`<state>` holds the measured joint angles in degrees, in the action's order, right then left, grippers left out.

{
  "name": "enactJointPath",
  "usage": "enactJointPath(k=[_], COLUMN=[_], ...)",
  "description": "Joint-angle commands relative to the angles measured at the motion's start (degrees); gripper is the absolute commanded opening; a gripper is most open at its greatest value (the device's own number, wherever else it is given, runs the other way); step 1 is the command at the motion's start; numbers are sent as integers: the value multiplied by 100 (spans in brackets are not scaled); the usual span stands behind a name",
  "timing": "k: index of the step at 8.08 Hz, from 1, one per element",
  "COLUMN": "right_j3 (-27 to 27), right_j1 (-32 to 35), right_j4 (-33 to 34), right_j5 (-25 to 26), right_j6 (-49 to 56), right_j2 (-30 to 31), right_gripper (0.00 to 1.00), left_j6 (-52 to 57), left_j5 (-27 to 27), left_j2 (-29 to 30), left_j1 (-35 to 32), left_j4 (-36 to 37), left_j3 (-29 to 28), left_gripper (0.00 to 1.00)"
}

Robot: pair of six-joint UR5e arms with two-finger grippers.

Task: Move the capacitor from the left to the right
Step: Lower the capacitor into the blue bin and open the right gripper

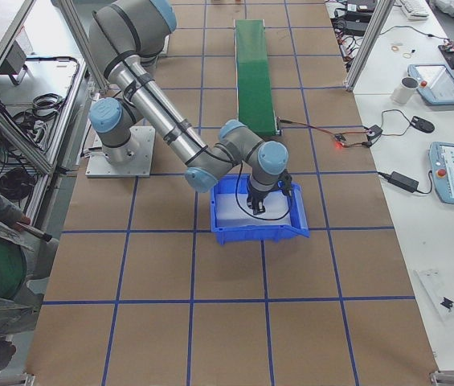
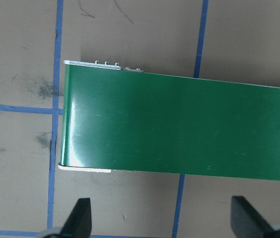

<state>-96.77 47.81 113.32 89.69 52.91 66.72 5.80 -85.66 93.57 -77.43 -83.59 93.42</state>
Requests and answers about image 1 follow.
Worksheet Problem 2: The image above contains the white keyboard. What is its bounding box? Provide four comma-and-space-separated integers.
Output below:
396, 0, 430, 21

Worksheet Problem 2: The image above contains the blue plastic bin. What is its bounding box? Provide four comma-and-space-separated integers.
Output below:
210, 175, 310, 244

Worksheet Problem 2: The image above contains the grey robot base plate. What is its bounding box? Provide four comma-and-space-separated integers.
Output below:
85, 125, 155, 178

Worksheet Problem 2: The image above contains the clear plastic parts bag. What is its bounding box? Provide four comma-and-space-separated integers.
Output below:
413, 269, 454, 322

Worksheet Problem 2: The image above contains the red lit sensor board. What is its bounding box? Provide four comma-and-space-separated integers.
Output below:
333, 133, 351, 149

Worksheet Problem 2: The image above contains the black computer mouse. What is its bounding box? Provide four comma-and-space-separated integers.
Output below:
411, 116, 435, 133

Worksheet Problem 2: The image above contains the coiled black cable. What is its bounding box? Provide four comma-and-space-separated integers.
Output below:
0, 166, 35, 200

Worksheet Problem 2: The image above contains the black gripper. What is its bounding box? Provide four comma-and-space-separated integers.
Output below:
247, 187, 268, 213

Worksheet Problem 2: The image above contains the aluminium frame post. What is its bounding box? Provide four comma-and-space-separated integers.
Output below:
345, 0, 395, 92

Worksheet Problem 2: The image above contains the black power adapter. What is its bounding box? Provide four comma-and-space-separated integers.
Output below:
388, 171, 419, 193

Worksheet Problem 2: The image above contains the green conveyor belt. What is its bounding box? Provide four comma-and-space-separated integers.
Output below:
235, 19, 281, 137

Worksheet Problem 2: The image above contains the upper teach pendant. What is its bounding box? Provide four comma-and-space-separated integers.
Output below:
407, 64, 454, 106

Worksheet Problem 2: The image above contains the person's hand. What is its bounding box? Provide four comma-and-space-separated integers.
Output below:
12, 215, 31, 232

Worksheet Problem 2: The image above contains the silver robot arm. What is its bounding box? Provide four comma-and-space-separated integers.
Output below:
89, 1, 292, 215

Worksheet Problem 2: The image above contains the white paper cup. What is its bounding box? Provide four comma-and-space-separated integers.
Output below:
391, 76, 419, 105

